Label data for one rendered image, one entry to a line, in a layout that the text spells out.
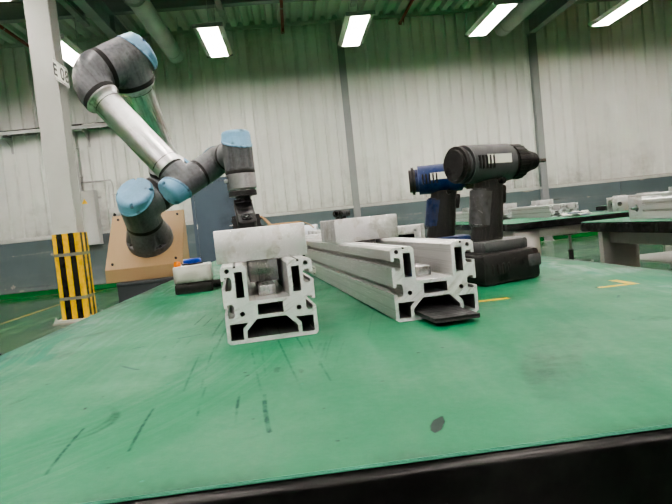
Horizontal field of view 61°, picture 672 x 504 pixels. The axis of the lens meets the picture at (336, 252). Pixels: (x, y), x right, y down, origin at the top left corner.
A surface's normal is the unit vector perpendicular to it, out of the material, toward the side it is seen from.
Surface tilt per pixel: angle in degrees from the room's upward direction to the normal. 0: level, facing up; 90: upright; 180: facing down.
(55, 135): 90
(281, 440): 0
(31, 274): 90
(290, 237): 90
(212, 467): 0
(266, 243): 90
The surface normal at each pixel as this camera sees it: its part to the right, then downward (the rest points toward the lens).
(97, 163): 0.07, 0.04
